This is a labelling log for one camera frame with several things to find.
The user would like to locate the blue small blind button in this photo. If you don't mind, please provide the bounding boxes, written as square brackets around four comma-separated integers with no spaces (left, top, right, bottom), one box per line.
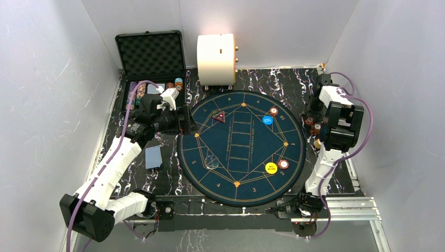
[262,115,273,125]

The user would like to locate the orange blue chip stack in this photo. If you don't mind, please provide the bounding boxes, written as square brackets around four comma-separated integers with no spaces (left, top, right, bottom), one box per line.
[174,78,184,91]

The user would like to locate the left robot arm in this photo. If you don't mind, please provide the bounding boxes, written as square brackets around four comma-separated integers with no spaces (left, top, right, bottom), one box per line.
[59,95,197,242]

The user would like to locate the red triangular all-in marker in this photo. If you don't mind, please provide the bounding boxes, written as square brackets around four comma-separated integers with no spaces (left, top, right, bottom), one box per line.
[213,111,226,123]

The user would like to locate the round blue poker mat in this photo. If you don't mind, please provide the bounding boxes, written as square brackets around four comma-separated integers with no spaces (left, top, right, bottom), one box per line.
[177,91,306,207]

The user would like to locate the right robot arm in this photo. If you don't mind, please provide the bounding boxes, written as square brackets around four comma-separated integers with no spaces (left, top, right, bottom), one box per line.
[269,73,365,220]

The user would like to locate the red poker chip stack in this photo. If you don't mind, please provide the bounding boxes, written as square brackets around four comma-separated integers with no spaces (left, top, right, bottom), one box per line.
[304,117,314,126]

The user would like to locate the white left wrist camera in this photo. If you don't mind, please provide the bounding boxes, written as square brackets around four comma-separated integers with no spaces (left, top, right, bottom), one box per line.
[160,88,179,111]

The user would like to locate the white cylindrical device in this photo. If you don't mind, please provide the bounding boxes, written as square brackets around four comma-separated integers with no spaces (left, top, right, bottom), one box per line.
[196,34,237,89]

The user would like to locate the yellow poker chip stack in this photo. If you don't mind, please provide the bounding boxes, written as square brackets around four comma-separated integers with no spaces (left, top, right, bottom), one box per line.
[314,139,321,149]

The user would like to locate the blue playing card deck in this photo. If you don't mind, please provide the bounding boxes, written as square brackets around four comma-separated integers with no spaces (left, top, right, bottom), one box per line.
[145,145,162,170]

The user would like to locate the aluminium frame rail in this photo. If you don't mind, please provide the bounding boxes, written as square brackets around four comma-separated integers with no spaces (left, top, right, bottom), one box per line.
[314,66,391,252]

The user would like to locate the brown poker chip stack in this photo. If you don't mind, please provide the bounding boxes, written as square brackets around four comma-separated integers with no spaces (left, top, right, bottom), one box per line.
[310,123,322,136]

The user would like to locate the clear dealer button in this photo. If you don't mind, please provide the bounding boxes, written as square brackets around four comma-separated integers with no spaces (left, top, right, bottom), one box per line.
[204,154,220,170]

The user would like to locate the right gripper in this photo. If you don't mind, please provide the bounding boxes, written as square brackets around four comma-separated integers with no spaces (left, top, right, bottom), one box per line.
[302,93,327,123]

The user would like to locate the pink green chip row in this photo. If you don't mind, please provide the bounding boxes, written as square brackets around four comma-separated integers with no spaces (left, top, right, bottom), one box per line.
[135,83,146,103]

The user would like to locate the black chip carrying case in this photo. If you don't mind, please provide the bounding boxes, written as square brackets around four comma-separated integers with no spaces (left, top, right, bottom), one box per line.
[115,30,186,111]

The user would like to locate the yellow big blind button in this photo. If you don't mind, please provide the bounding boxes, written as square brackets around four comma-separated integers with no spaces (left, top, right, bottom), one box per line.
[264,162,278,174]

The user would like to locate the purple chip row in case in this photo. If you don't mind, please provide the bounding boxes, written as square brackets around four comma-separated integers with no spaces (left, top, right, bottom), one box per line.
[125,81,137,110]

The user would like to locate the red chips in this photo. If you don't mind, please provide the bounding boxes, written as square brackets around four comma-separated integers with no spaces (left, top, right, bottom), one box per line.
[277,159,289,170]
[269,107,279,117]

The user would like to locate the card deck in case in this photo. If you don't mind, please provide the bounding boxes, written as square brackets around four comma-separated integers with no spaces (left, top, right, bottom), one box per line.
[146,83,165,95]

